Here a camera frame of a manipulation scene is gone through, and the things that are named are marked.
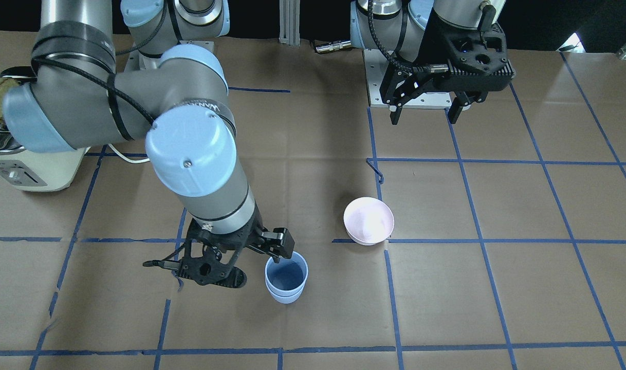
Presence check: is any blue cup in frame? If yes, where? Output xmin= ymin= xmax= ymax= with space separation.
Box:
xmin=265 ymin=276 xmax=306 ymax=304
xmin=264 ymin=251 xmax=308 ymax=282

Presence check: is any pink bowl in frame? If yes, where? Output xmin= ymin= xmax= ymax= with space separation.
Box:
xmin=343 ymin=197 xmax=395 ymax=246

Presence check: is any cream toaster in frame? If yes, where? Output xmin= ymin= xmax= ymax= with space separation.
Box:
xmin=0 ymin=66 xmax=90 ymax=192

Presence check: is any white toaster cord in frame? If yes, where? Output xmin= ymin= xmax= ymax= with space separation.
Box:
xmin=106 ymin=143 xmax=150 ymax=164

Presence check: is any aluminium frame post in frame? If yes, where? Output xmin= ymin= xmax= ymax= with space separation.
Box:
xmin=278 ymin=0 xmax=301 ymax=47

